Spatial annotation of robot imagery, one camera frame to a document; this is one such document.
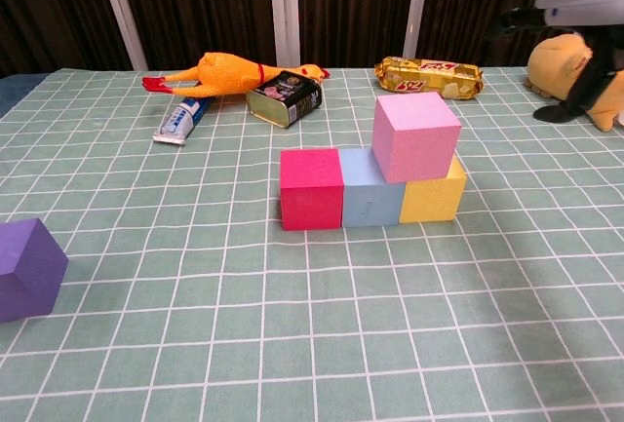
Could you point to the gold biscuit packet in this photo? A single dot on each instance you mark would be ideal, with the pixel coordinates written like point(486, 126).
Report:
point(429, 78)

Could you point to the yellow foam cube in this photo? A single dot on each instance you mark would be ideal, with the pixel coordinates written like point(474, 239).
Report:
point(431, 200)

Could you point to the purple foam cube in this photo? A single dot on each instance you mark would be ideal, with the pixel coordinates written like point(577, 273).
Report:
point(27, 271)

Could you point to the pink foam cube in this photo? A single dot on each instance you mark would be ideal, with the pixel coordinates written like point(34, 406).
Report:
point(419, 144)

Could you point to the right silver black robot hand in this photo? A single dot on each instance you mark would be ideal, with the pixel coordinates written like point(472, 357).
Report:
point(585, 0)

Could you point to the dark blue table pad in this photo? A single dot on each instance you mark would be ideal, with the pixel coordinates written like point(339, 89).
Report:
point(19, 88)

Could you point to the green checkered tablecloth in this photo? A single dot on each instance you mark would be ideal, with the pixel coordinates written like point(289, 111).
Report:
point(312, 344)

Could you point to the white blue toothpaste tube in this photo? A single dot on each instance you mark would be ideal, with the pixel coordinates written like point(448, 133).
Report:
point(180, 122)

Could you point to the red foam cube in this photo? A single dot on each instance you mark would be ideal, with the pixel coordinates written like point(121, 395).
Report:
point(312, 193)

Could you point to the orange rubber chicken toy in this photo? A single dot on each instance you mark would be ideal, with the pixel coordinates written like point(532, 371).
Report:
point(226, 73)

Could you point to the black pleated curtain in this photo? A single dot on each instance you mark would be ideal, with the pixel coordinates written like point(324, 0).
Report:
point(205, 3)

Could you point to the blue foam cube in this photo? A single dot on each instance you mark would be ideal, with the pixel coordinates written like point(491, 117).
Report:
point(370, 203)

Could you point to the yellow plush animal toy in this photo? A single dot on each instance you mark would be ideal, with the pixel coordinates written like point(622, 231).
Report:
point(556, 71)

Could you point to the black rectangular tin can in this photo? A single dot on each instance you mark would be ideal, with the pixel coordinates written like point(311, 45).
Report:
point(287, 98)

